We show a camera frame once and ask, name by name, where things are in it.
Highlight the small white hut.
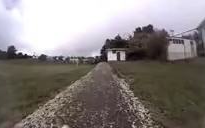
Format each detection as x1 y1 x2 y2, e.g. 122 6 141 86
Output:
105 47 128 63

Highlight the grey gravel asphalt path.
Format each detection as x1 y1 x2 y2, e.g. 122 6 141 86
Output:
13 61 164 128

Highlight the clump of dark trees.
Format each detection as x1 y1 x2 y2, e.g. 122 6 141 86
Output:
100 23 170 62

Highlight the grass verge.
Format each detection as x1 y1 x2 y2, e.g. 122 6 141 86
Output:
109 56 205 128

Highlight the grass field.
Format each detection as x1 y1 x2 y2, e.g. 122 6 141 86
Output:
0 59 97 128

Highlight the row of trees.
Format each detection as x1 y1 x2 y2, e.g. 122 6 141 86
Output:
0 45 103 65

